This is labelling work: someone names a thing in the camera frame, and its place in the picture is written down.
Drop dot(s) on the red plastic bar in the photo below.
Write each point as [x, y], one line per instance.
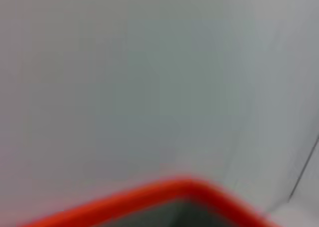
[139, 197]

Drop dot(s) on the grey-green perforated storage bin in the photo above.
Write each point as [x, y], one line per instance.
[179, 214]

